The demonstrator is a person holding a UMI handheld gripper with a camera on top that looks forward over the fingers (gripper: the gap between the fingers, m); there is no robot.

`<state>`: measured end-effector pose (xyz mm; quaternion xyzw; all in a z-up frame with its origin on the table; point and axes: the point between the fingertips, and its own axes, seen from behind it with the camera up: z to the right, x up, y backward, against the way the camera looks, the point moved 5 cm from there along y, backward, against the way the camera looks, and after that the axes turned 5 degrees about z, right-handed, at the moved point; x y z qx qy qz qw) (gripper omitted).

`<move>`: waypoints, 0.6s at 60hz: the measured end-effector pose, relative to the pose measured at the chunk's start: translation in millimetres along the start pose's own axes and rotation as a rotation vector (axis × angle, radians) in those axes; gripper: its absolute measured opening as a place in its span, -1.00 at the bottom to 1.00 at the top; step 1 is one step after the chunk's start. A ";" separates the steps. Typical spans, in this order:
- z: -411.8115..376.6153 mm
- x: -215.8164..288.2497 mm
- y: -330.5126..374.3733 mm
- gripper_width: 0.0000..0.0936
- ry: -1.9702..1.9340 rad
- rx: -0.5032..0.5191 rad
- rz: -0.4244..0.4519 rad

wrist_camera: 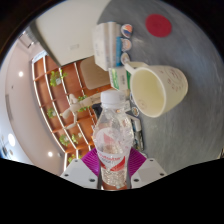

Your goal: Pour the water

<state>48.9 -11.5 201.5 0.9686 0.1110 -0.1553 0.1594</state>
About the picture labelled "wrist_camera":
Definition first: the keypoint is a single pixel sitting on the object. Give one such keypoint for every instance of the wooden shelf unit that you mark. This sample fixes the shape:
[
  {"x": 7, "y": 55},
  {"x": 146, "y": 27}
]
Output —
[{"x": 63, "y": 110}]

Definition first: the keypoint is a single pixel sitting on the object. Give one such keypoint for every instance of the flat round red coaster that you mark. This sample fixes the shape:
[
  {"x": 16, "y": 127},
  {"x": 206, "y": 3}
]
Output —
[{"x": 158, "y": 25}]

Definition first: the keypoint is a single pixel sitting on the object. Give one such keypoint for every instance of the cream plastic cup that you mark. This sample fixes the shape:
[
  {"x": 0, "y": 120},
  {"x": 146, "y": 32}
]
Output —
[{"x": 160, "y": 90}]

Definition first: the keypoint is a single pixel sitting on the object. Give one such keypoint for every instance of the thin blue book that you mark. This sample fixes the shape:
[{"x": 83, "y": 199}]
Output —
[{"x": 119, "y": 51}]

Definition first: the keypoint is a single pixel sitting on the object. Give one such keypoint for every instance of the round printed badge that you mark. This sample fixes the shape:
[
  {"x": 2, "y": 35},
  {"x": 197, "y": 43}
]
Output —
[
  {"x": 126, "y": 30},
  {"x": 135, "y": 111},
  {"x": 126, "y": 44},
  {"x": 124, "y": 58}
]

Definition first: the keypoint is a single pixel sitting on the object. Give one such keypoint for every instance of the round ceiling lights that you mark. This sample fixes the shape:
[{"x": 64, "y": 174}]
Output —
[{"x": 11, "y": 140}]

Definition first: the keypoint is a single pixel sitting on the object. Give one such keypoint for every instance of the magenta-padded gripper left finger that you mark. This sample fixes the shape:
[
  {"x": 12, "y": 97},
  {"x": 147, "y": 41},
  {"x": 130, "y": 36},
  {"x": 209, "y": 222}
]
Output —
[{"x": 77, "y": 172}]

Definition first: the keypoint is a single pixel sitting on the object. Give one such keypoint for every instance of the clear plastic water bottle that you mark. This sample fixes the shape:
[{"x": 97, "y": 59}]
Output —
[{"x": 112, "y": 133}]

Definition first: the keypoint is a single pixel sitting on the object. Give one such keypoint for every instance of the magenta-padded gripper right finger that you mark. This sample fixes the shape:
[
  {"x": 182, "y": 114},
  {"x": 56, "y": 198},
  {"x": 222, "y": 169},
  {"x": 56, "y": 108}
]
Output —
[{"x": 148, "y": 170}]

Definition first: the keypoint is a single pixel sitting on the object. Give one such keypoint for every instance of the green white box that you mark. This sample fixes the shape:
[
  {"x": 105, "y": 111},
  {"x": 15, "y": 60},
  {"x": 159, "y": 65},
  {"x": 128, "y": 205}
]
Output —
[{"x": 118, "y": 79}]

